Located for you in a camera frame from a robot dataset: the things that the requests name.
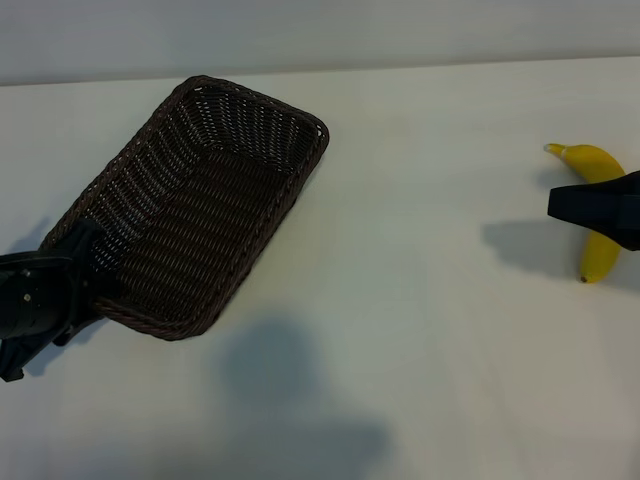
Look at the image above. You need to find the dark brown wicker basket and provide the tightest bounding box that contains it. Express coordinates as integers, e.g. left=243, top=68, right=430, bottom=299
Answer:
left=38, top=74, right=330, bottom=342

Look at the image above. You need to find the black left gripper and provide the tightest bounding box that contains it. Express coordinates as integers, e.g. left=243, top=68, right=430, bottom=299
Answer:
left=0, top=218, right=122, bottom=384

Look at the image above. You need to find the yellow banana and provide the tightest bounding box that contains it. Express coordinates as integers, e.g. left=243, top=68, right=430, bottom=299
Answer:
left=543, top=143, right=627, bottom=285

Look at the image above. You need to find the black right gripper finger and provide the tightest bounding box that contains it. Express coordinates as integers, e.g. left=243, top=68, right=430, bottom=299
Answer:
left=547, top=169, right=640, bottom=252

